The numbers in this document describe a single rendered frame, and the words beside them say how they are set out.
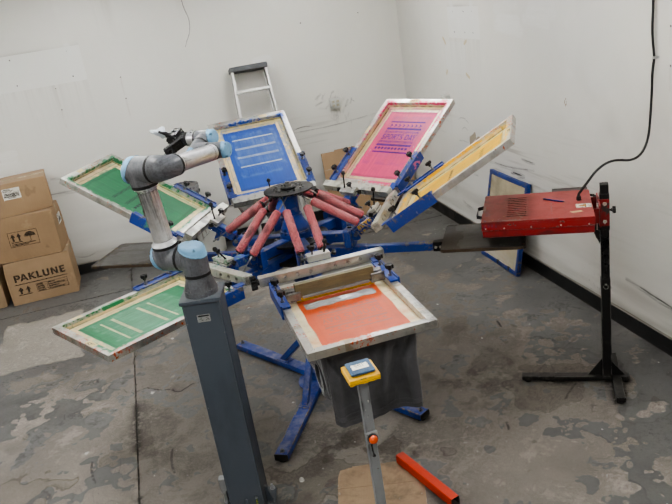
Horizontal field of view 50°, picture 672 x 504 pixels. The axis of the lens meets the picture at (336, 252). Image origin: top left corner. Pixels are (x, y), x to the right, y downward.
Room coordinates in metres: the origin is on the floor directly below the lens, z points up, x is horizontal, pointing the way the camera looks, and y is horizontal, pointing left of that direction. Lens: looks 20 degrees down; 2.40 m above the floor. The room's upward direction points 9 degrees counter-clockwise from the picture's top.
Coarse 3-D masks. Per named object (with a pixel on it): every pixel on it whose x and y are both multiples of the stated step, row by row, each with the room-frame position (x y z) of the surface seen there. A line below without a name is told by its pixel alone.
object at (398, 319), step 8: (360, 288) 3.31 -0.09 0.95; (376, 288) 3.27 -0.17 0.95; (360, 296) 3.21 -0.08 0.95; (368, 296) 3.19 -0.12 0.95; (376, 296) 3.18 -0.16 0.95; (384, 296) 3.17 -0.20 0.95; (384, 304) 3.08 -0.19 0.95; (392, 304) 3.06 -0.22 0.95; (392, 312) 2.98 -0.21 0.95; (400, 312) 2.96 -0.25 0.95; (392, 320) 2.90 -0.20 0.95; (400, 320) 2.88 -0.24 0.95; (408, 320) 2.87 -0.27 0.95; (368, 328) 2.86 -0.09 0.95; (376, 328) 2.84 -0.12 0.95; (384, 328) 2.83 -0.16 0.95
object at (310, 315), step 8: (328, 296) 3.27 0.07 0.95; (304, 304) 3.22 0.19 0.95; (336, 304) 3.16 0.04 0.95; (344, 304) 3.15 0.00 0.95; (304, 312) 3.13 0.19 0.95; (312, 312) 3.11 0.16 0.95; (312, 320) 3.03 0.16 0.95; (312, 328) 2.94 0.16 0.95; (320, 328) 2.93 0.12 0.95; (360, 328) 2.87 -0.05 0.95; (320, 336) 2.85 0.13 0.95; (328, 336) 2.84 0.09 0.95; (336, 336) 2.83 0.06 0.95; (344, 336) 2.82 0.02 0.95; (352, 336) 2.80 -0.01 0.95
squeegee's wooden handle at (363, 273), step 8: (344, 272) 3.29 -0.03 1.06; (352, 272) 3.29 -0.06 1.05; (360, 272) 3.30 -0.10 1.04; (368, 272) 3.31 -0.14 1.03; (312, 280) 3.25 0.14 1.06; (320, 280) 3.26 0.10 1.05; (328, 280) 3.27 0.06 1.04; (336, 280) 3.27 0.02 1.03; (344, 280) 3.28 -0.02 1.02; (352, 280) 3.29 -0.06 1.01; (360, 280) 3.30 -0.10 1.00; (296, 288) 3.23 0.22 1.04; (304, 288) 3.24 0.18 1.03; (312, 288) 3.25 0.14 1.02; (320, 288) 3.26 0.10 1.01; (328, 288) 3.26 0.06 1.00
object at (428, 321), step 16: (336, 272) 3.48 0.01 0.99; (288, 288) 3.39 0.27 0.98; (400, 288) 3.15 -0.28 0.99; (416, 304) 2.95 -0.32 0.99; (288, 320) 3.00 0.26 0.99; (432, 320) 2.77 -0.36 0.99; (304, 336) 2.81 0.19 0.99; (368, 336) 2.71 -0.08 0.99; (384, 336) 2.72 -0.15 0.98; (400, 336) 2.73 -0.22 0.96; (304, 352) 2.70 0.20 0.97; (320, 352) 2.65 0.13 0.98; (336, 352) 2.67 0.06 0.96
